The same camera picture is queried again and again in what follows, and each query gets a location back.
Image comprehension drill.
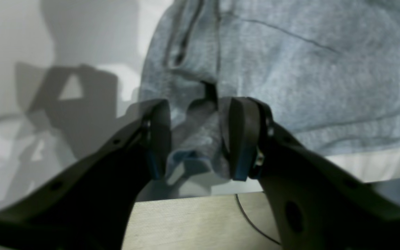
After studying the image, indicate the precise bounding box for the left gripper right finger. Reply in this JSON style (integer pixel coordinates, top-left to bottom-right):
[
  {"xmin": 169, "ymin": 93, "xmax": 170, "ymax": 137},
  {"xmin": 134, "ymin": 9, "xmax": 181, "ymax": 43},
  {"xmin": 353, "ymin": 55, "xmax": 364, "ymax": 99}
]
[{"xmin": 227, "ymin": 98, "xmax": 400, "ymax": 250}]

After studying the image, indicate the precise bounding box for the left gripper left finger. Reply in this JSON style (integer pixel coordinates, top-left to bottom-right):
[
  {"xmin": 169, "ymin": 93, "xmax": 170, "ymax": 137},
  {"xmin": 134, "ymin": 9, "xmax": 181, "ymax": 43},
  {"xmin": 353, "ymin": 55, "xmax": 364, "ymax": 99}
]
[{"xmin": 0, "ymin": 99, "xmax": 171, "ymax": 250}]

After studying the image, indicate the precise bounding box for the grey t-shirt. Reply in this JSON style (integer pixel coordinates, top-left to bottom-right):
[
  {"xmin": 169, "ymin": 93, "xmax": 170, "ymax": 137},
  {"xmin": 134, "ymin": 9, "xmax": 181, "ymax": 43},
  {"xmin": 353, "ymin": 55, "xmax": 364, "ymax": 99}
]
[{"xmin": 139, "ymin": 0, "xmax": 400, "ymax": 182}]

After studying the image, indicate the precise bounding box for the thin black floor cable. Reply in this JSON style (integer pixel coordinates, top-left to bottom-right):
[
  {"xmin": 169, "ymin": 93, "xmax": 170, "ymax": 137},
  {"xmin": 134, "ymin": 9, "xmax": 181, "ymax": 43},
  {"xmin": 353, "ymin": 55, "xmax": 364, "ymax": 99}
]
[{"xmin": 235, "ymin": 194, "xmax": 282, "ymax": 246}]

